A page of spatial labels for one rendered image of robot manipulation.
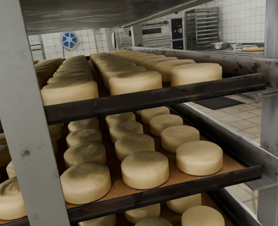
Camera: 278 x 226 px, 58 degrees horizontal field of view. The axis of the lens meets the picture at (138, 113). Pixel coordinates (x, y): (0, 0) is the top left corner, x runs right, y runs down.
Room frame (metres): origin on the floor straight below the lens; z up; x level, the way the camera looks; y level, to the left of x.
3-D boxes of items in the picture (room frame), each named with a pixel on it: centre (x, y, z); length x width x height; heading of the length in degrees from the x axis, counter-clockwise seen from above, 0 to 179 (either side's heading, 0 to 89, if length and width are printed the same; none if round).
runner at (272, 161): (0.52, -0.05, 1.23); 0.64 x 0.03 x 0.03; 11
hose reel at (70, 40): (5.76, 1.34, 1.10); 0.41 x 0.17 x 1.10; 108
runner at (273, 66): (0.52, -0.05, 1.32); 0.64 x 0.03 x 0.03; 11
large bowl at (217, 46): (5.75, -1.96, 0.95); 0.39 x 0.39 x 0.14
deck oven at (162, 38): (5.72, -0.33, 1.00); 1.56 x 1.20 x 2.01; 108
